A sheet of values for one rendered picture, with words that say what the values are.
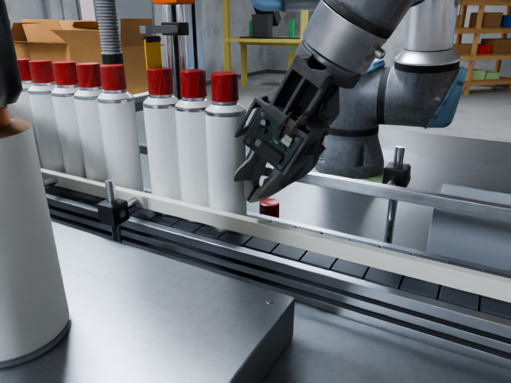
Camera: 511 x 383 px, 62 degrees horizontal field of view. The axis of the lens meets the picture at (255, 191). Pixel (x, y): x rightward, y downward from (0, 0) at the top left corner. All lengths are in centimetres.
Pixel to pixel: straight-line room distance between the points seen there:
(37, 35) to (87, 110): 232
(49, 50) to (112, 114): 216
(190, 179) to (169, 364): 27
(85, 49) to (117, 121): 183
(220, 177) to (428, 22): 49
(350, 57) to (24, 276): 34
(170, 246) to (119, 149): 16
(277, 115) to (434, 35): 48
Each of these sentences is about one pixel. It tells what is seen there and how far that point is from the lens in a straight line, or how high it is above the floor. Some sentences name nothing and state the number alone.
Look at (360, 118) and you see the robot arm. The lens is 89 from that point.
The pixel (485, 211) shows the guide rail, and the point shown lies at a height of 95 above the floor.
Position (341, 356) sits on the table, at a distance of 47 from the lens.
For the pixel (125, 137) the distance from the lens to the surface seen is 65.
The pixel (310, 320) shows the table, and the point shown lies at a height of 83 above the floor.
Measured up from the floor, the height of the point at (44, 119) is 100.
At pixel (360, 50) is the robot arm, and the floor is 112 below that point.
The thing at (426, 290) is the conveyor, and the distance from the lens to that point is 49.
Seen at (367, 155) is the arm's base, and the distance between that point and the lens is 91.
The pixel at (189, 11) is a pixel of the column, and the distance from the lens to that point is 73.
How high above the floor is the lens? 114
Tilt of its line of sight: 22 degrees down
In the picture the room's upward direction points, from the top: straight up
